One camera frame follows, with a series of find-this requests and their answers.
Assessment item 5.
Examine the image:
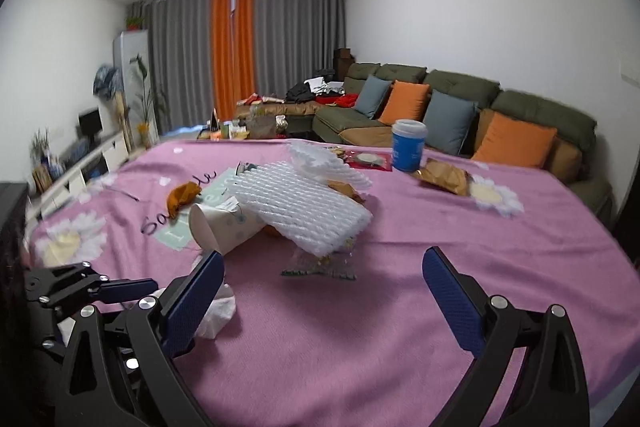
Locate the tall green plant in vase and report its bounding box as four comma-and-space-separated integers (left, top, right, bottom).
127, 54, 166, 148

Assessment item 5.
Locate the white crumpled tissue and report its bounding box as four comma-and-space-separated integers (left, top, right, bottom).
194, 282, 237, 340

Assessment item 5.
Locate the orange peel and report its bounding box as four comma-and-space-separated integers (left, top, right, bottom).
167, 182, 202, 217

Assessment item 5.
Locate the pile of clothes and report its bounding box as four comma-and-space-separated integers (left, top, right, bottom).
285, 77, 359, 108

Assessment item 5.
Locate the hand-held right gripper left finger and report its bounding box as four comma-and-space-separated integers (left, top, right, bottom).
55, 251, 226, 427

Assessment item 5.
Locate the pink flower-print blanket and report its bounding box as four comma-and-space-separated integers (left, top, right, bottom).
22, 138, 640, 427

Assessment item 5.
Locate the black coffee table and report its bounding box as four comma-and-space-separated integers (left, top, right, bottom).
196, 127, 293, 142

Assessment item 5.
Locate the fan with blue patterned cover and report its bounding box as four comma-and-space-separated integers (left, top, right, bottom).
93, 64, 132, 152

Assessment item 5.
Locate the orange curtain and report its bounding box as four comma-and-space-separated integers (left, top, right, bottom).
210, 0, 257, 108

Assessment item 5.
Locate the white tv cabinet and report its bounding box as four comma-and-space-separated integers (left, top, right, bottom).
27, 132, 132, 222

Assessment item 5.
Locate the brown paper wrapper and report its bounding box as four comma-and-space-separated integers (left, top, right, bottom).
413, 158, 474, 198

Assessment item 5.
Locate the clear green-edged snack wrapper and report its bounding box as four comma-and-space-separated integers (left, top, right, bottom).
281, 249, 359, 281

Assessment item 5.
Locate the grey-blue cushion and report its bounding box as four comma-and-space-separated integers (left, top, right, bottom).
355, 75, 392, 118
422, 90, 479, 156

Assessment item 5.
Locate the small white foam net sleeve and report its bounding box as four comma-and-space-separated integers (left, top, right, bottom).
287, 142, 374, 192

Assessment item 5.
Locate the plant in blue vase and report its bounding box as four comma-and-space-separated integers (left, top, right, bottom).
30, 129, 54, 170

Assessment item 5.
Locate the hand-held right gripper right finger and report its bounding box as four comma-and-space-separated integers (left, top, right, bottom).
422, 247, 591, 427

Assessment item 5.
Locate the brown box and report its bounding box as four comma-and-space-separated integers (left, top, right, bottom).
334, 48, 356, 80

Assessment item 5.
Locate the green sofa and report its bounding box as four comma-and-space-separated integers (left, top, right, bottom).
237, 62, 614, 228

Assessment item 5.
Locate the brown snack wrapper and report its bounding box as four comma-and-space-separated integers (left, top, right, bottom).
325, 179, 369, 206

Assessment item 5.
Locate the group of jars and bottles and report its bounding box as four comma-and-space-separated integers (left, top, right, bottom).
200, 106, 290, 140

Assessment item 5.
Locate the black monitor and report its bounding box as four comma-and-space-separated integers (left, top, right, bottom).
78, 108, 104, 142

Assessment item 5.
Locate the blue cup with white lid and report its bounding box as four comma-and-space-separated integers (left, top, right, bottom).
391, 119, 429, 172

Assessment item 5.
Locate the grey curtain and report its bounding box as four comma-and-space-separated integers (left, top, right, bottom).
145, 0, 217, 134
252, 0, 347, 98

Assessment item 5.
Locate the large white foam net sleeve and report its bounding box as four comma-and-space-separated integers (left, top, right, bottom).
227, 162, 374, 258

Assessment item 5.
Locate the white standing air conditioner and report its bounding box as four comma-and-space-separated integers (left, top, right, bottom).
112, 31, 151, 142

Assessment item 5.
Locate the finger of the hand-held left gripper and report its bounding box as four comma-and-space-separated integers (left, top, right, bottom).
27, 307, 81, 358
25, 261, 159, 309

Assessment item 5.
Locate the red packet with round cake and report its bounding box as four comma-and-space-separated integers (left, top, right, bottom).
345, 149, 394, 172

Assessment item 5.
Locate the orange cushion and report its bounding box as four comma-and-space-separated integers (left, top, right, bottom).
471, 112, 558, 169
378, 80, 431, 126

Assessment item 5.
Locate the white paper cup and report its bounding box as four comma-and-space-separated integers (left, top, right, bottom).
189, 202, 267, 257

